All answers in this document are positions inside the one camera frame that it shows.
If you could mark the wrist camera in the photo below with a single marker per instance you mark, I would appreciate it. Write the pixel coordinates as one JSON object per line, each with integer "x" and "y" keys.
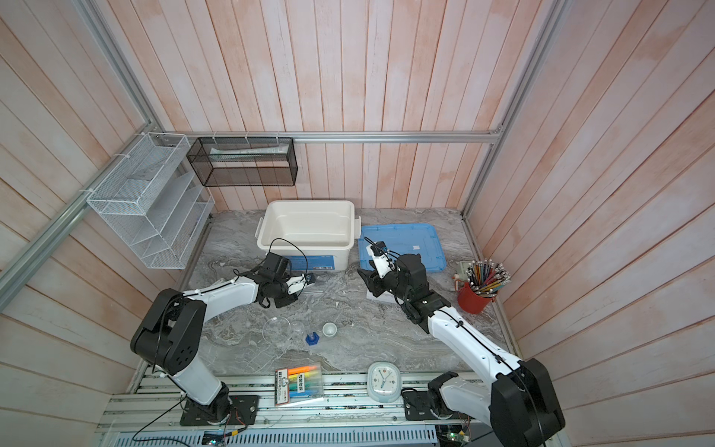
{"x": 297, "y": 284}
{"x": 381, "y": 258}

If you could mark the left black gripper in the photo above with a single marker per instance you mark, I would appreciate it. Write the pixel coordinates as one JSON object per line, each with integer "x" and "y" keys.
{"x": 290, "y": 299}

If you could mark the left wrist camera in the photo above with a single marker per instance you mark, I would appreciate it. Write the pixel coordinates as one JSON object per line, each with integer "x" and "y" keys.
{"x": 297, "y": 284}

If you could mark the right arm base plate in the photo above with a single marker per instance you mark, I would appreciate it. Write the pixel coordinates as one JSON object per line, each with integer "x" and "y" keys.
{"x": 424, "y": 405}

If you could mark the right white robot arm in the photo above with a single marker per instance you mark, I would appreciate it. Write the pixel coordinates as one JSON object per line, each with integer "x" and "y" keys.
{"x": 515, "y": 398}

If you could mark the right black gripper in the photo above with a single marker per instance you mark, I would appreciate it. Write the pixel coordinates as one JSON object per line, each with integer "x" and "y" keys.
{"x": 373, "y": 280}

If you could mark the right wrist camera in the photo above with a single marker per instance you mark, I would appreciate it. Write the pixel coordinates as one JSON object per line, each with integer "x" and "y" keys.
{"x": 381, "y": 258}

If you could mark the colored pencils bundle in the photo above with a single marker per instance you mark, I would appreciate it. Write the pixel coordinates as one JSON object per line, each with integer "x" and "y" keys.
{"x": 486, "y": 277}

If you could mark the blue plastic bin lid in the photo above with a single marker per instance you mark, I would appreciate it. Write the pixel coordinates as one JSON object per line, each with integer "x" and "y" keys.
{"x": 416, "y": 238}

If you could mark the red pencil cup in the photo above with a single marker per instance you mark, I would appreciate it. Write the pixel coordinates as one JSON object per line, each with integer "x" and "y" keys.
{"x": 471, "y": 302}

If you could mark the clear glass petri dish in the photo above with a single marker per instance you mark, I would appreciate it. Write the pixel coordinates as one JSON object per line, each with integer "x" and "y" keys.
{"x": 277, "y": 331}

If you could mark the white plastic storage bin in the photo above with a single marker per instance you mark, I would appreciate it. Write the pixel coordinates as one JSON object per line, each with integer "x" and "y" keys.
{"x": 313, "y": 234}

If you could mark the black wire mesh basket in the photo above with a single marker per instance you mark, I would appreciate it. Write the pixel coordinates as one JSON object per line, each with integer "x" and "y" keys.
{"x": 244, "y": 161}

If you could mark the white wire mesh shelf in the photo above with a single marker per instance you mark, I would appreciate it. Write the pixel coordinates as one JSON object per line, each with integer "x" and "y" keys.
{"x": 157, "y": 209}

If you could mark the white test tube rack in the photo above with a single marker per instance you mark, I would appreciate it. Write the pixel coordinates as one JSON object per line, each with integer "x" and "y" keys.
{"x": 384, "y": 298}

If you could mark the small white round dish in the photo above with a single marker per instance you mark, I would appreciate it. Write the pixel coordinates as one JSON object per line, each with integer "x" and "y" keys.
{"x": 329, "y": 329}

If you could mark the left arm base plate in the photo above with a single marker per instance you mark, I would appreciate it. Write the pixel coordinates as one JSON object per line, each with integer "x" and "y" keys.
{"x": 238, "y": 410}

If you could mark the highlighter marker pack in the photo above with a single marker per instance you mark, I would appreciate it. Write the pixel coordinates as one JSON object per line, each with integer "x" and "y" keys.
{"x": 294, "y": 386}

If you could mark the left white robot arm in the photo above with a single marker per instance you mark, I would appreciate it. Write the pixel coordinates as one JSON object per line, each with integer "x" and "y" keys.
{"x": 170, "y": 333}

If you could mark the blue hexagonal bottle cap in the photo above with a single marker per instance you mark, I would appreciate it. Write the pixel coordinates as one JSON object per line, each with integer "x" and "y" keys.
{"x": 312, "y": 339}

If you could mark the white round clock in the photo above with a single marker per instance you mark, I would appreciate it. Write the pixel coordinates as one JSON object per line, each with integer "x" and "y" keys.
{"x": 384, "y": 382}

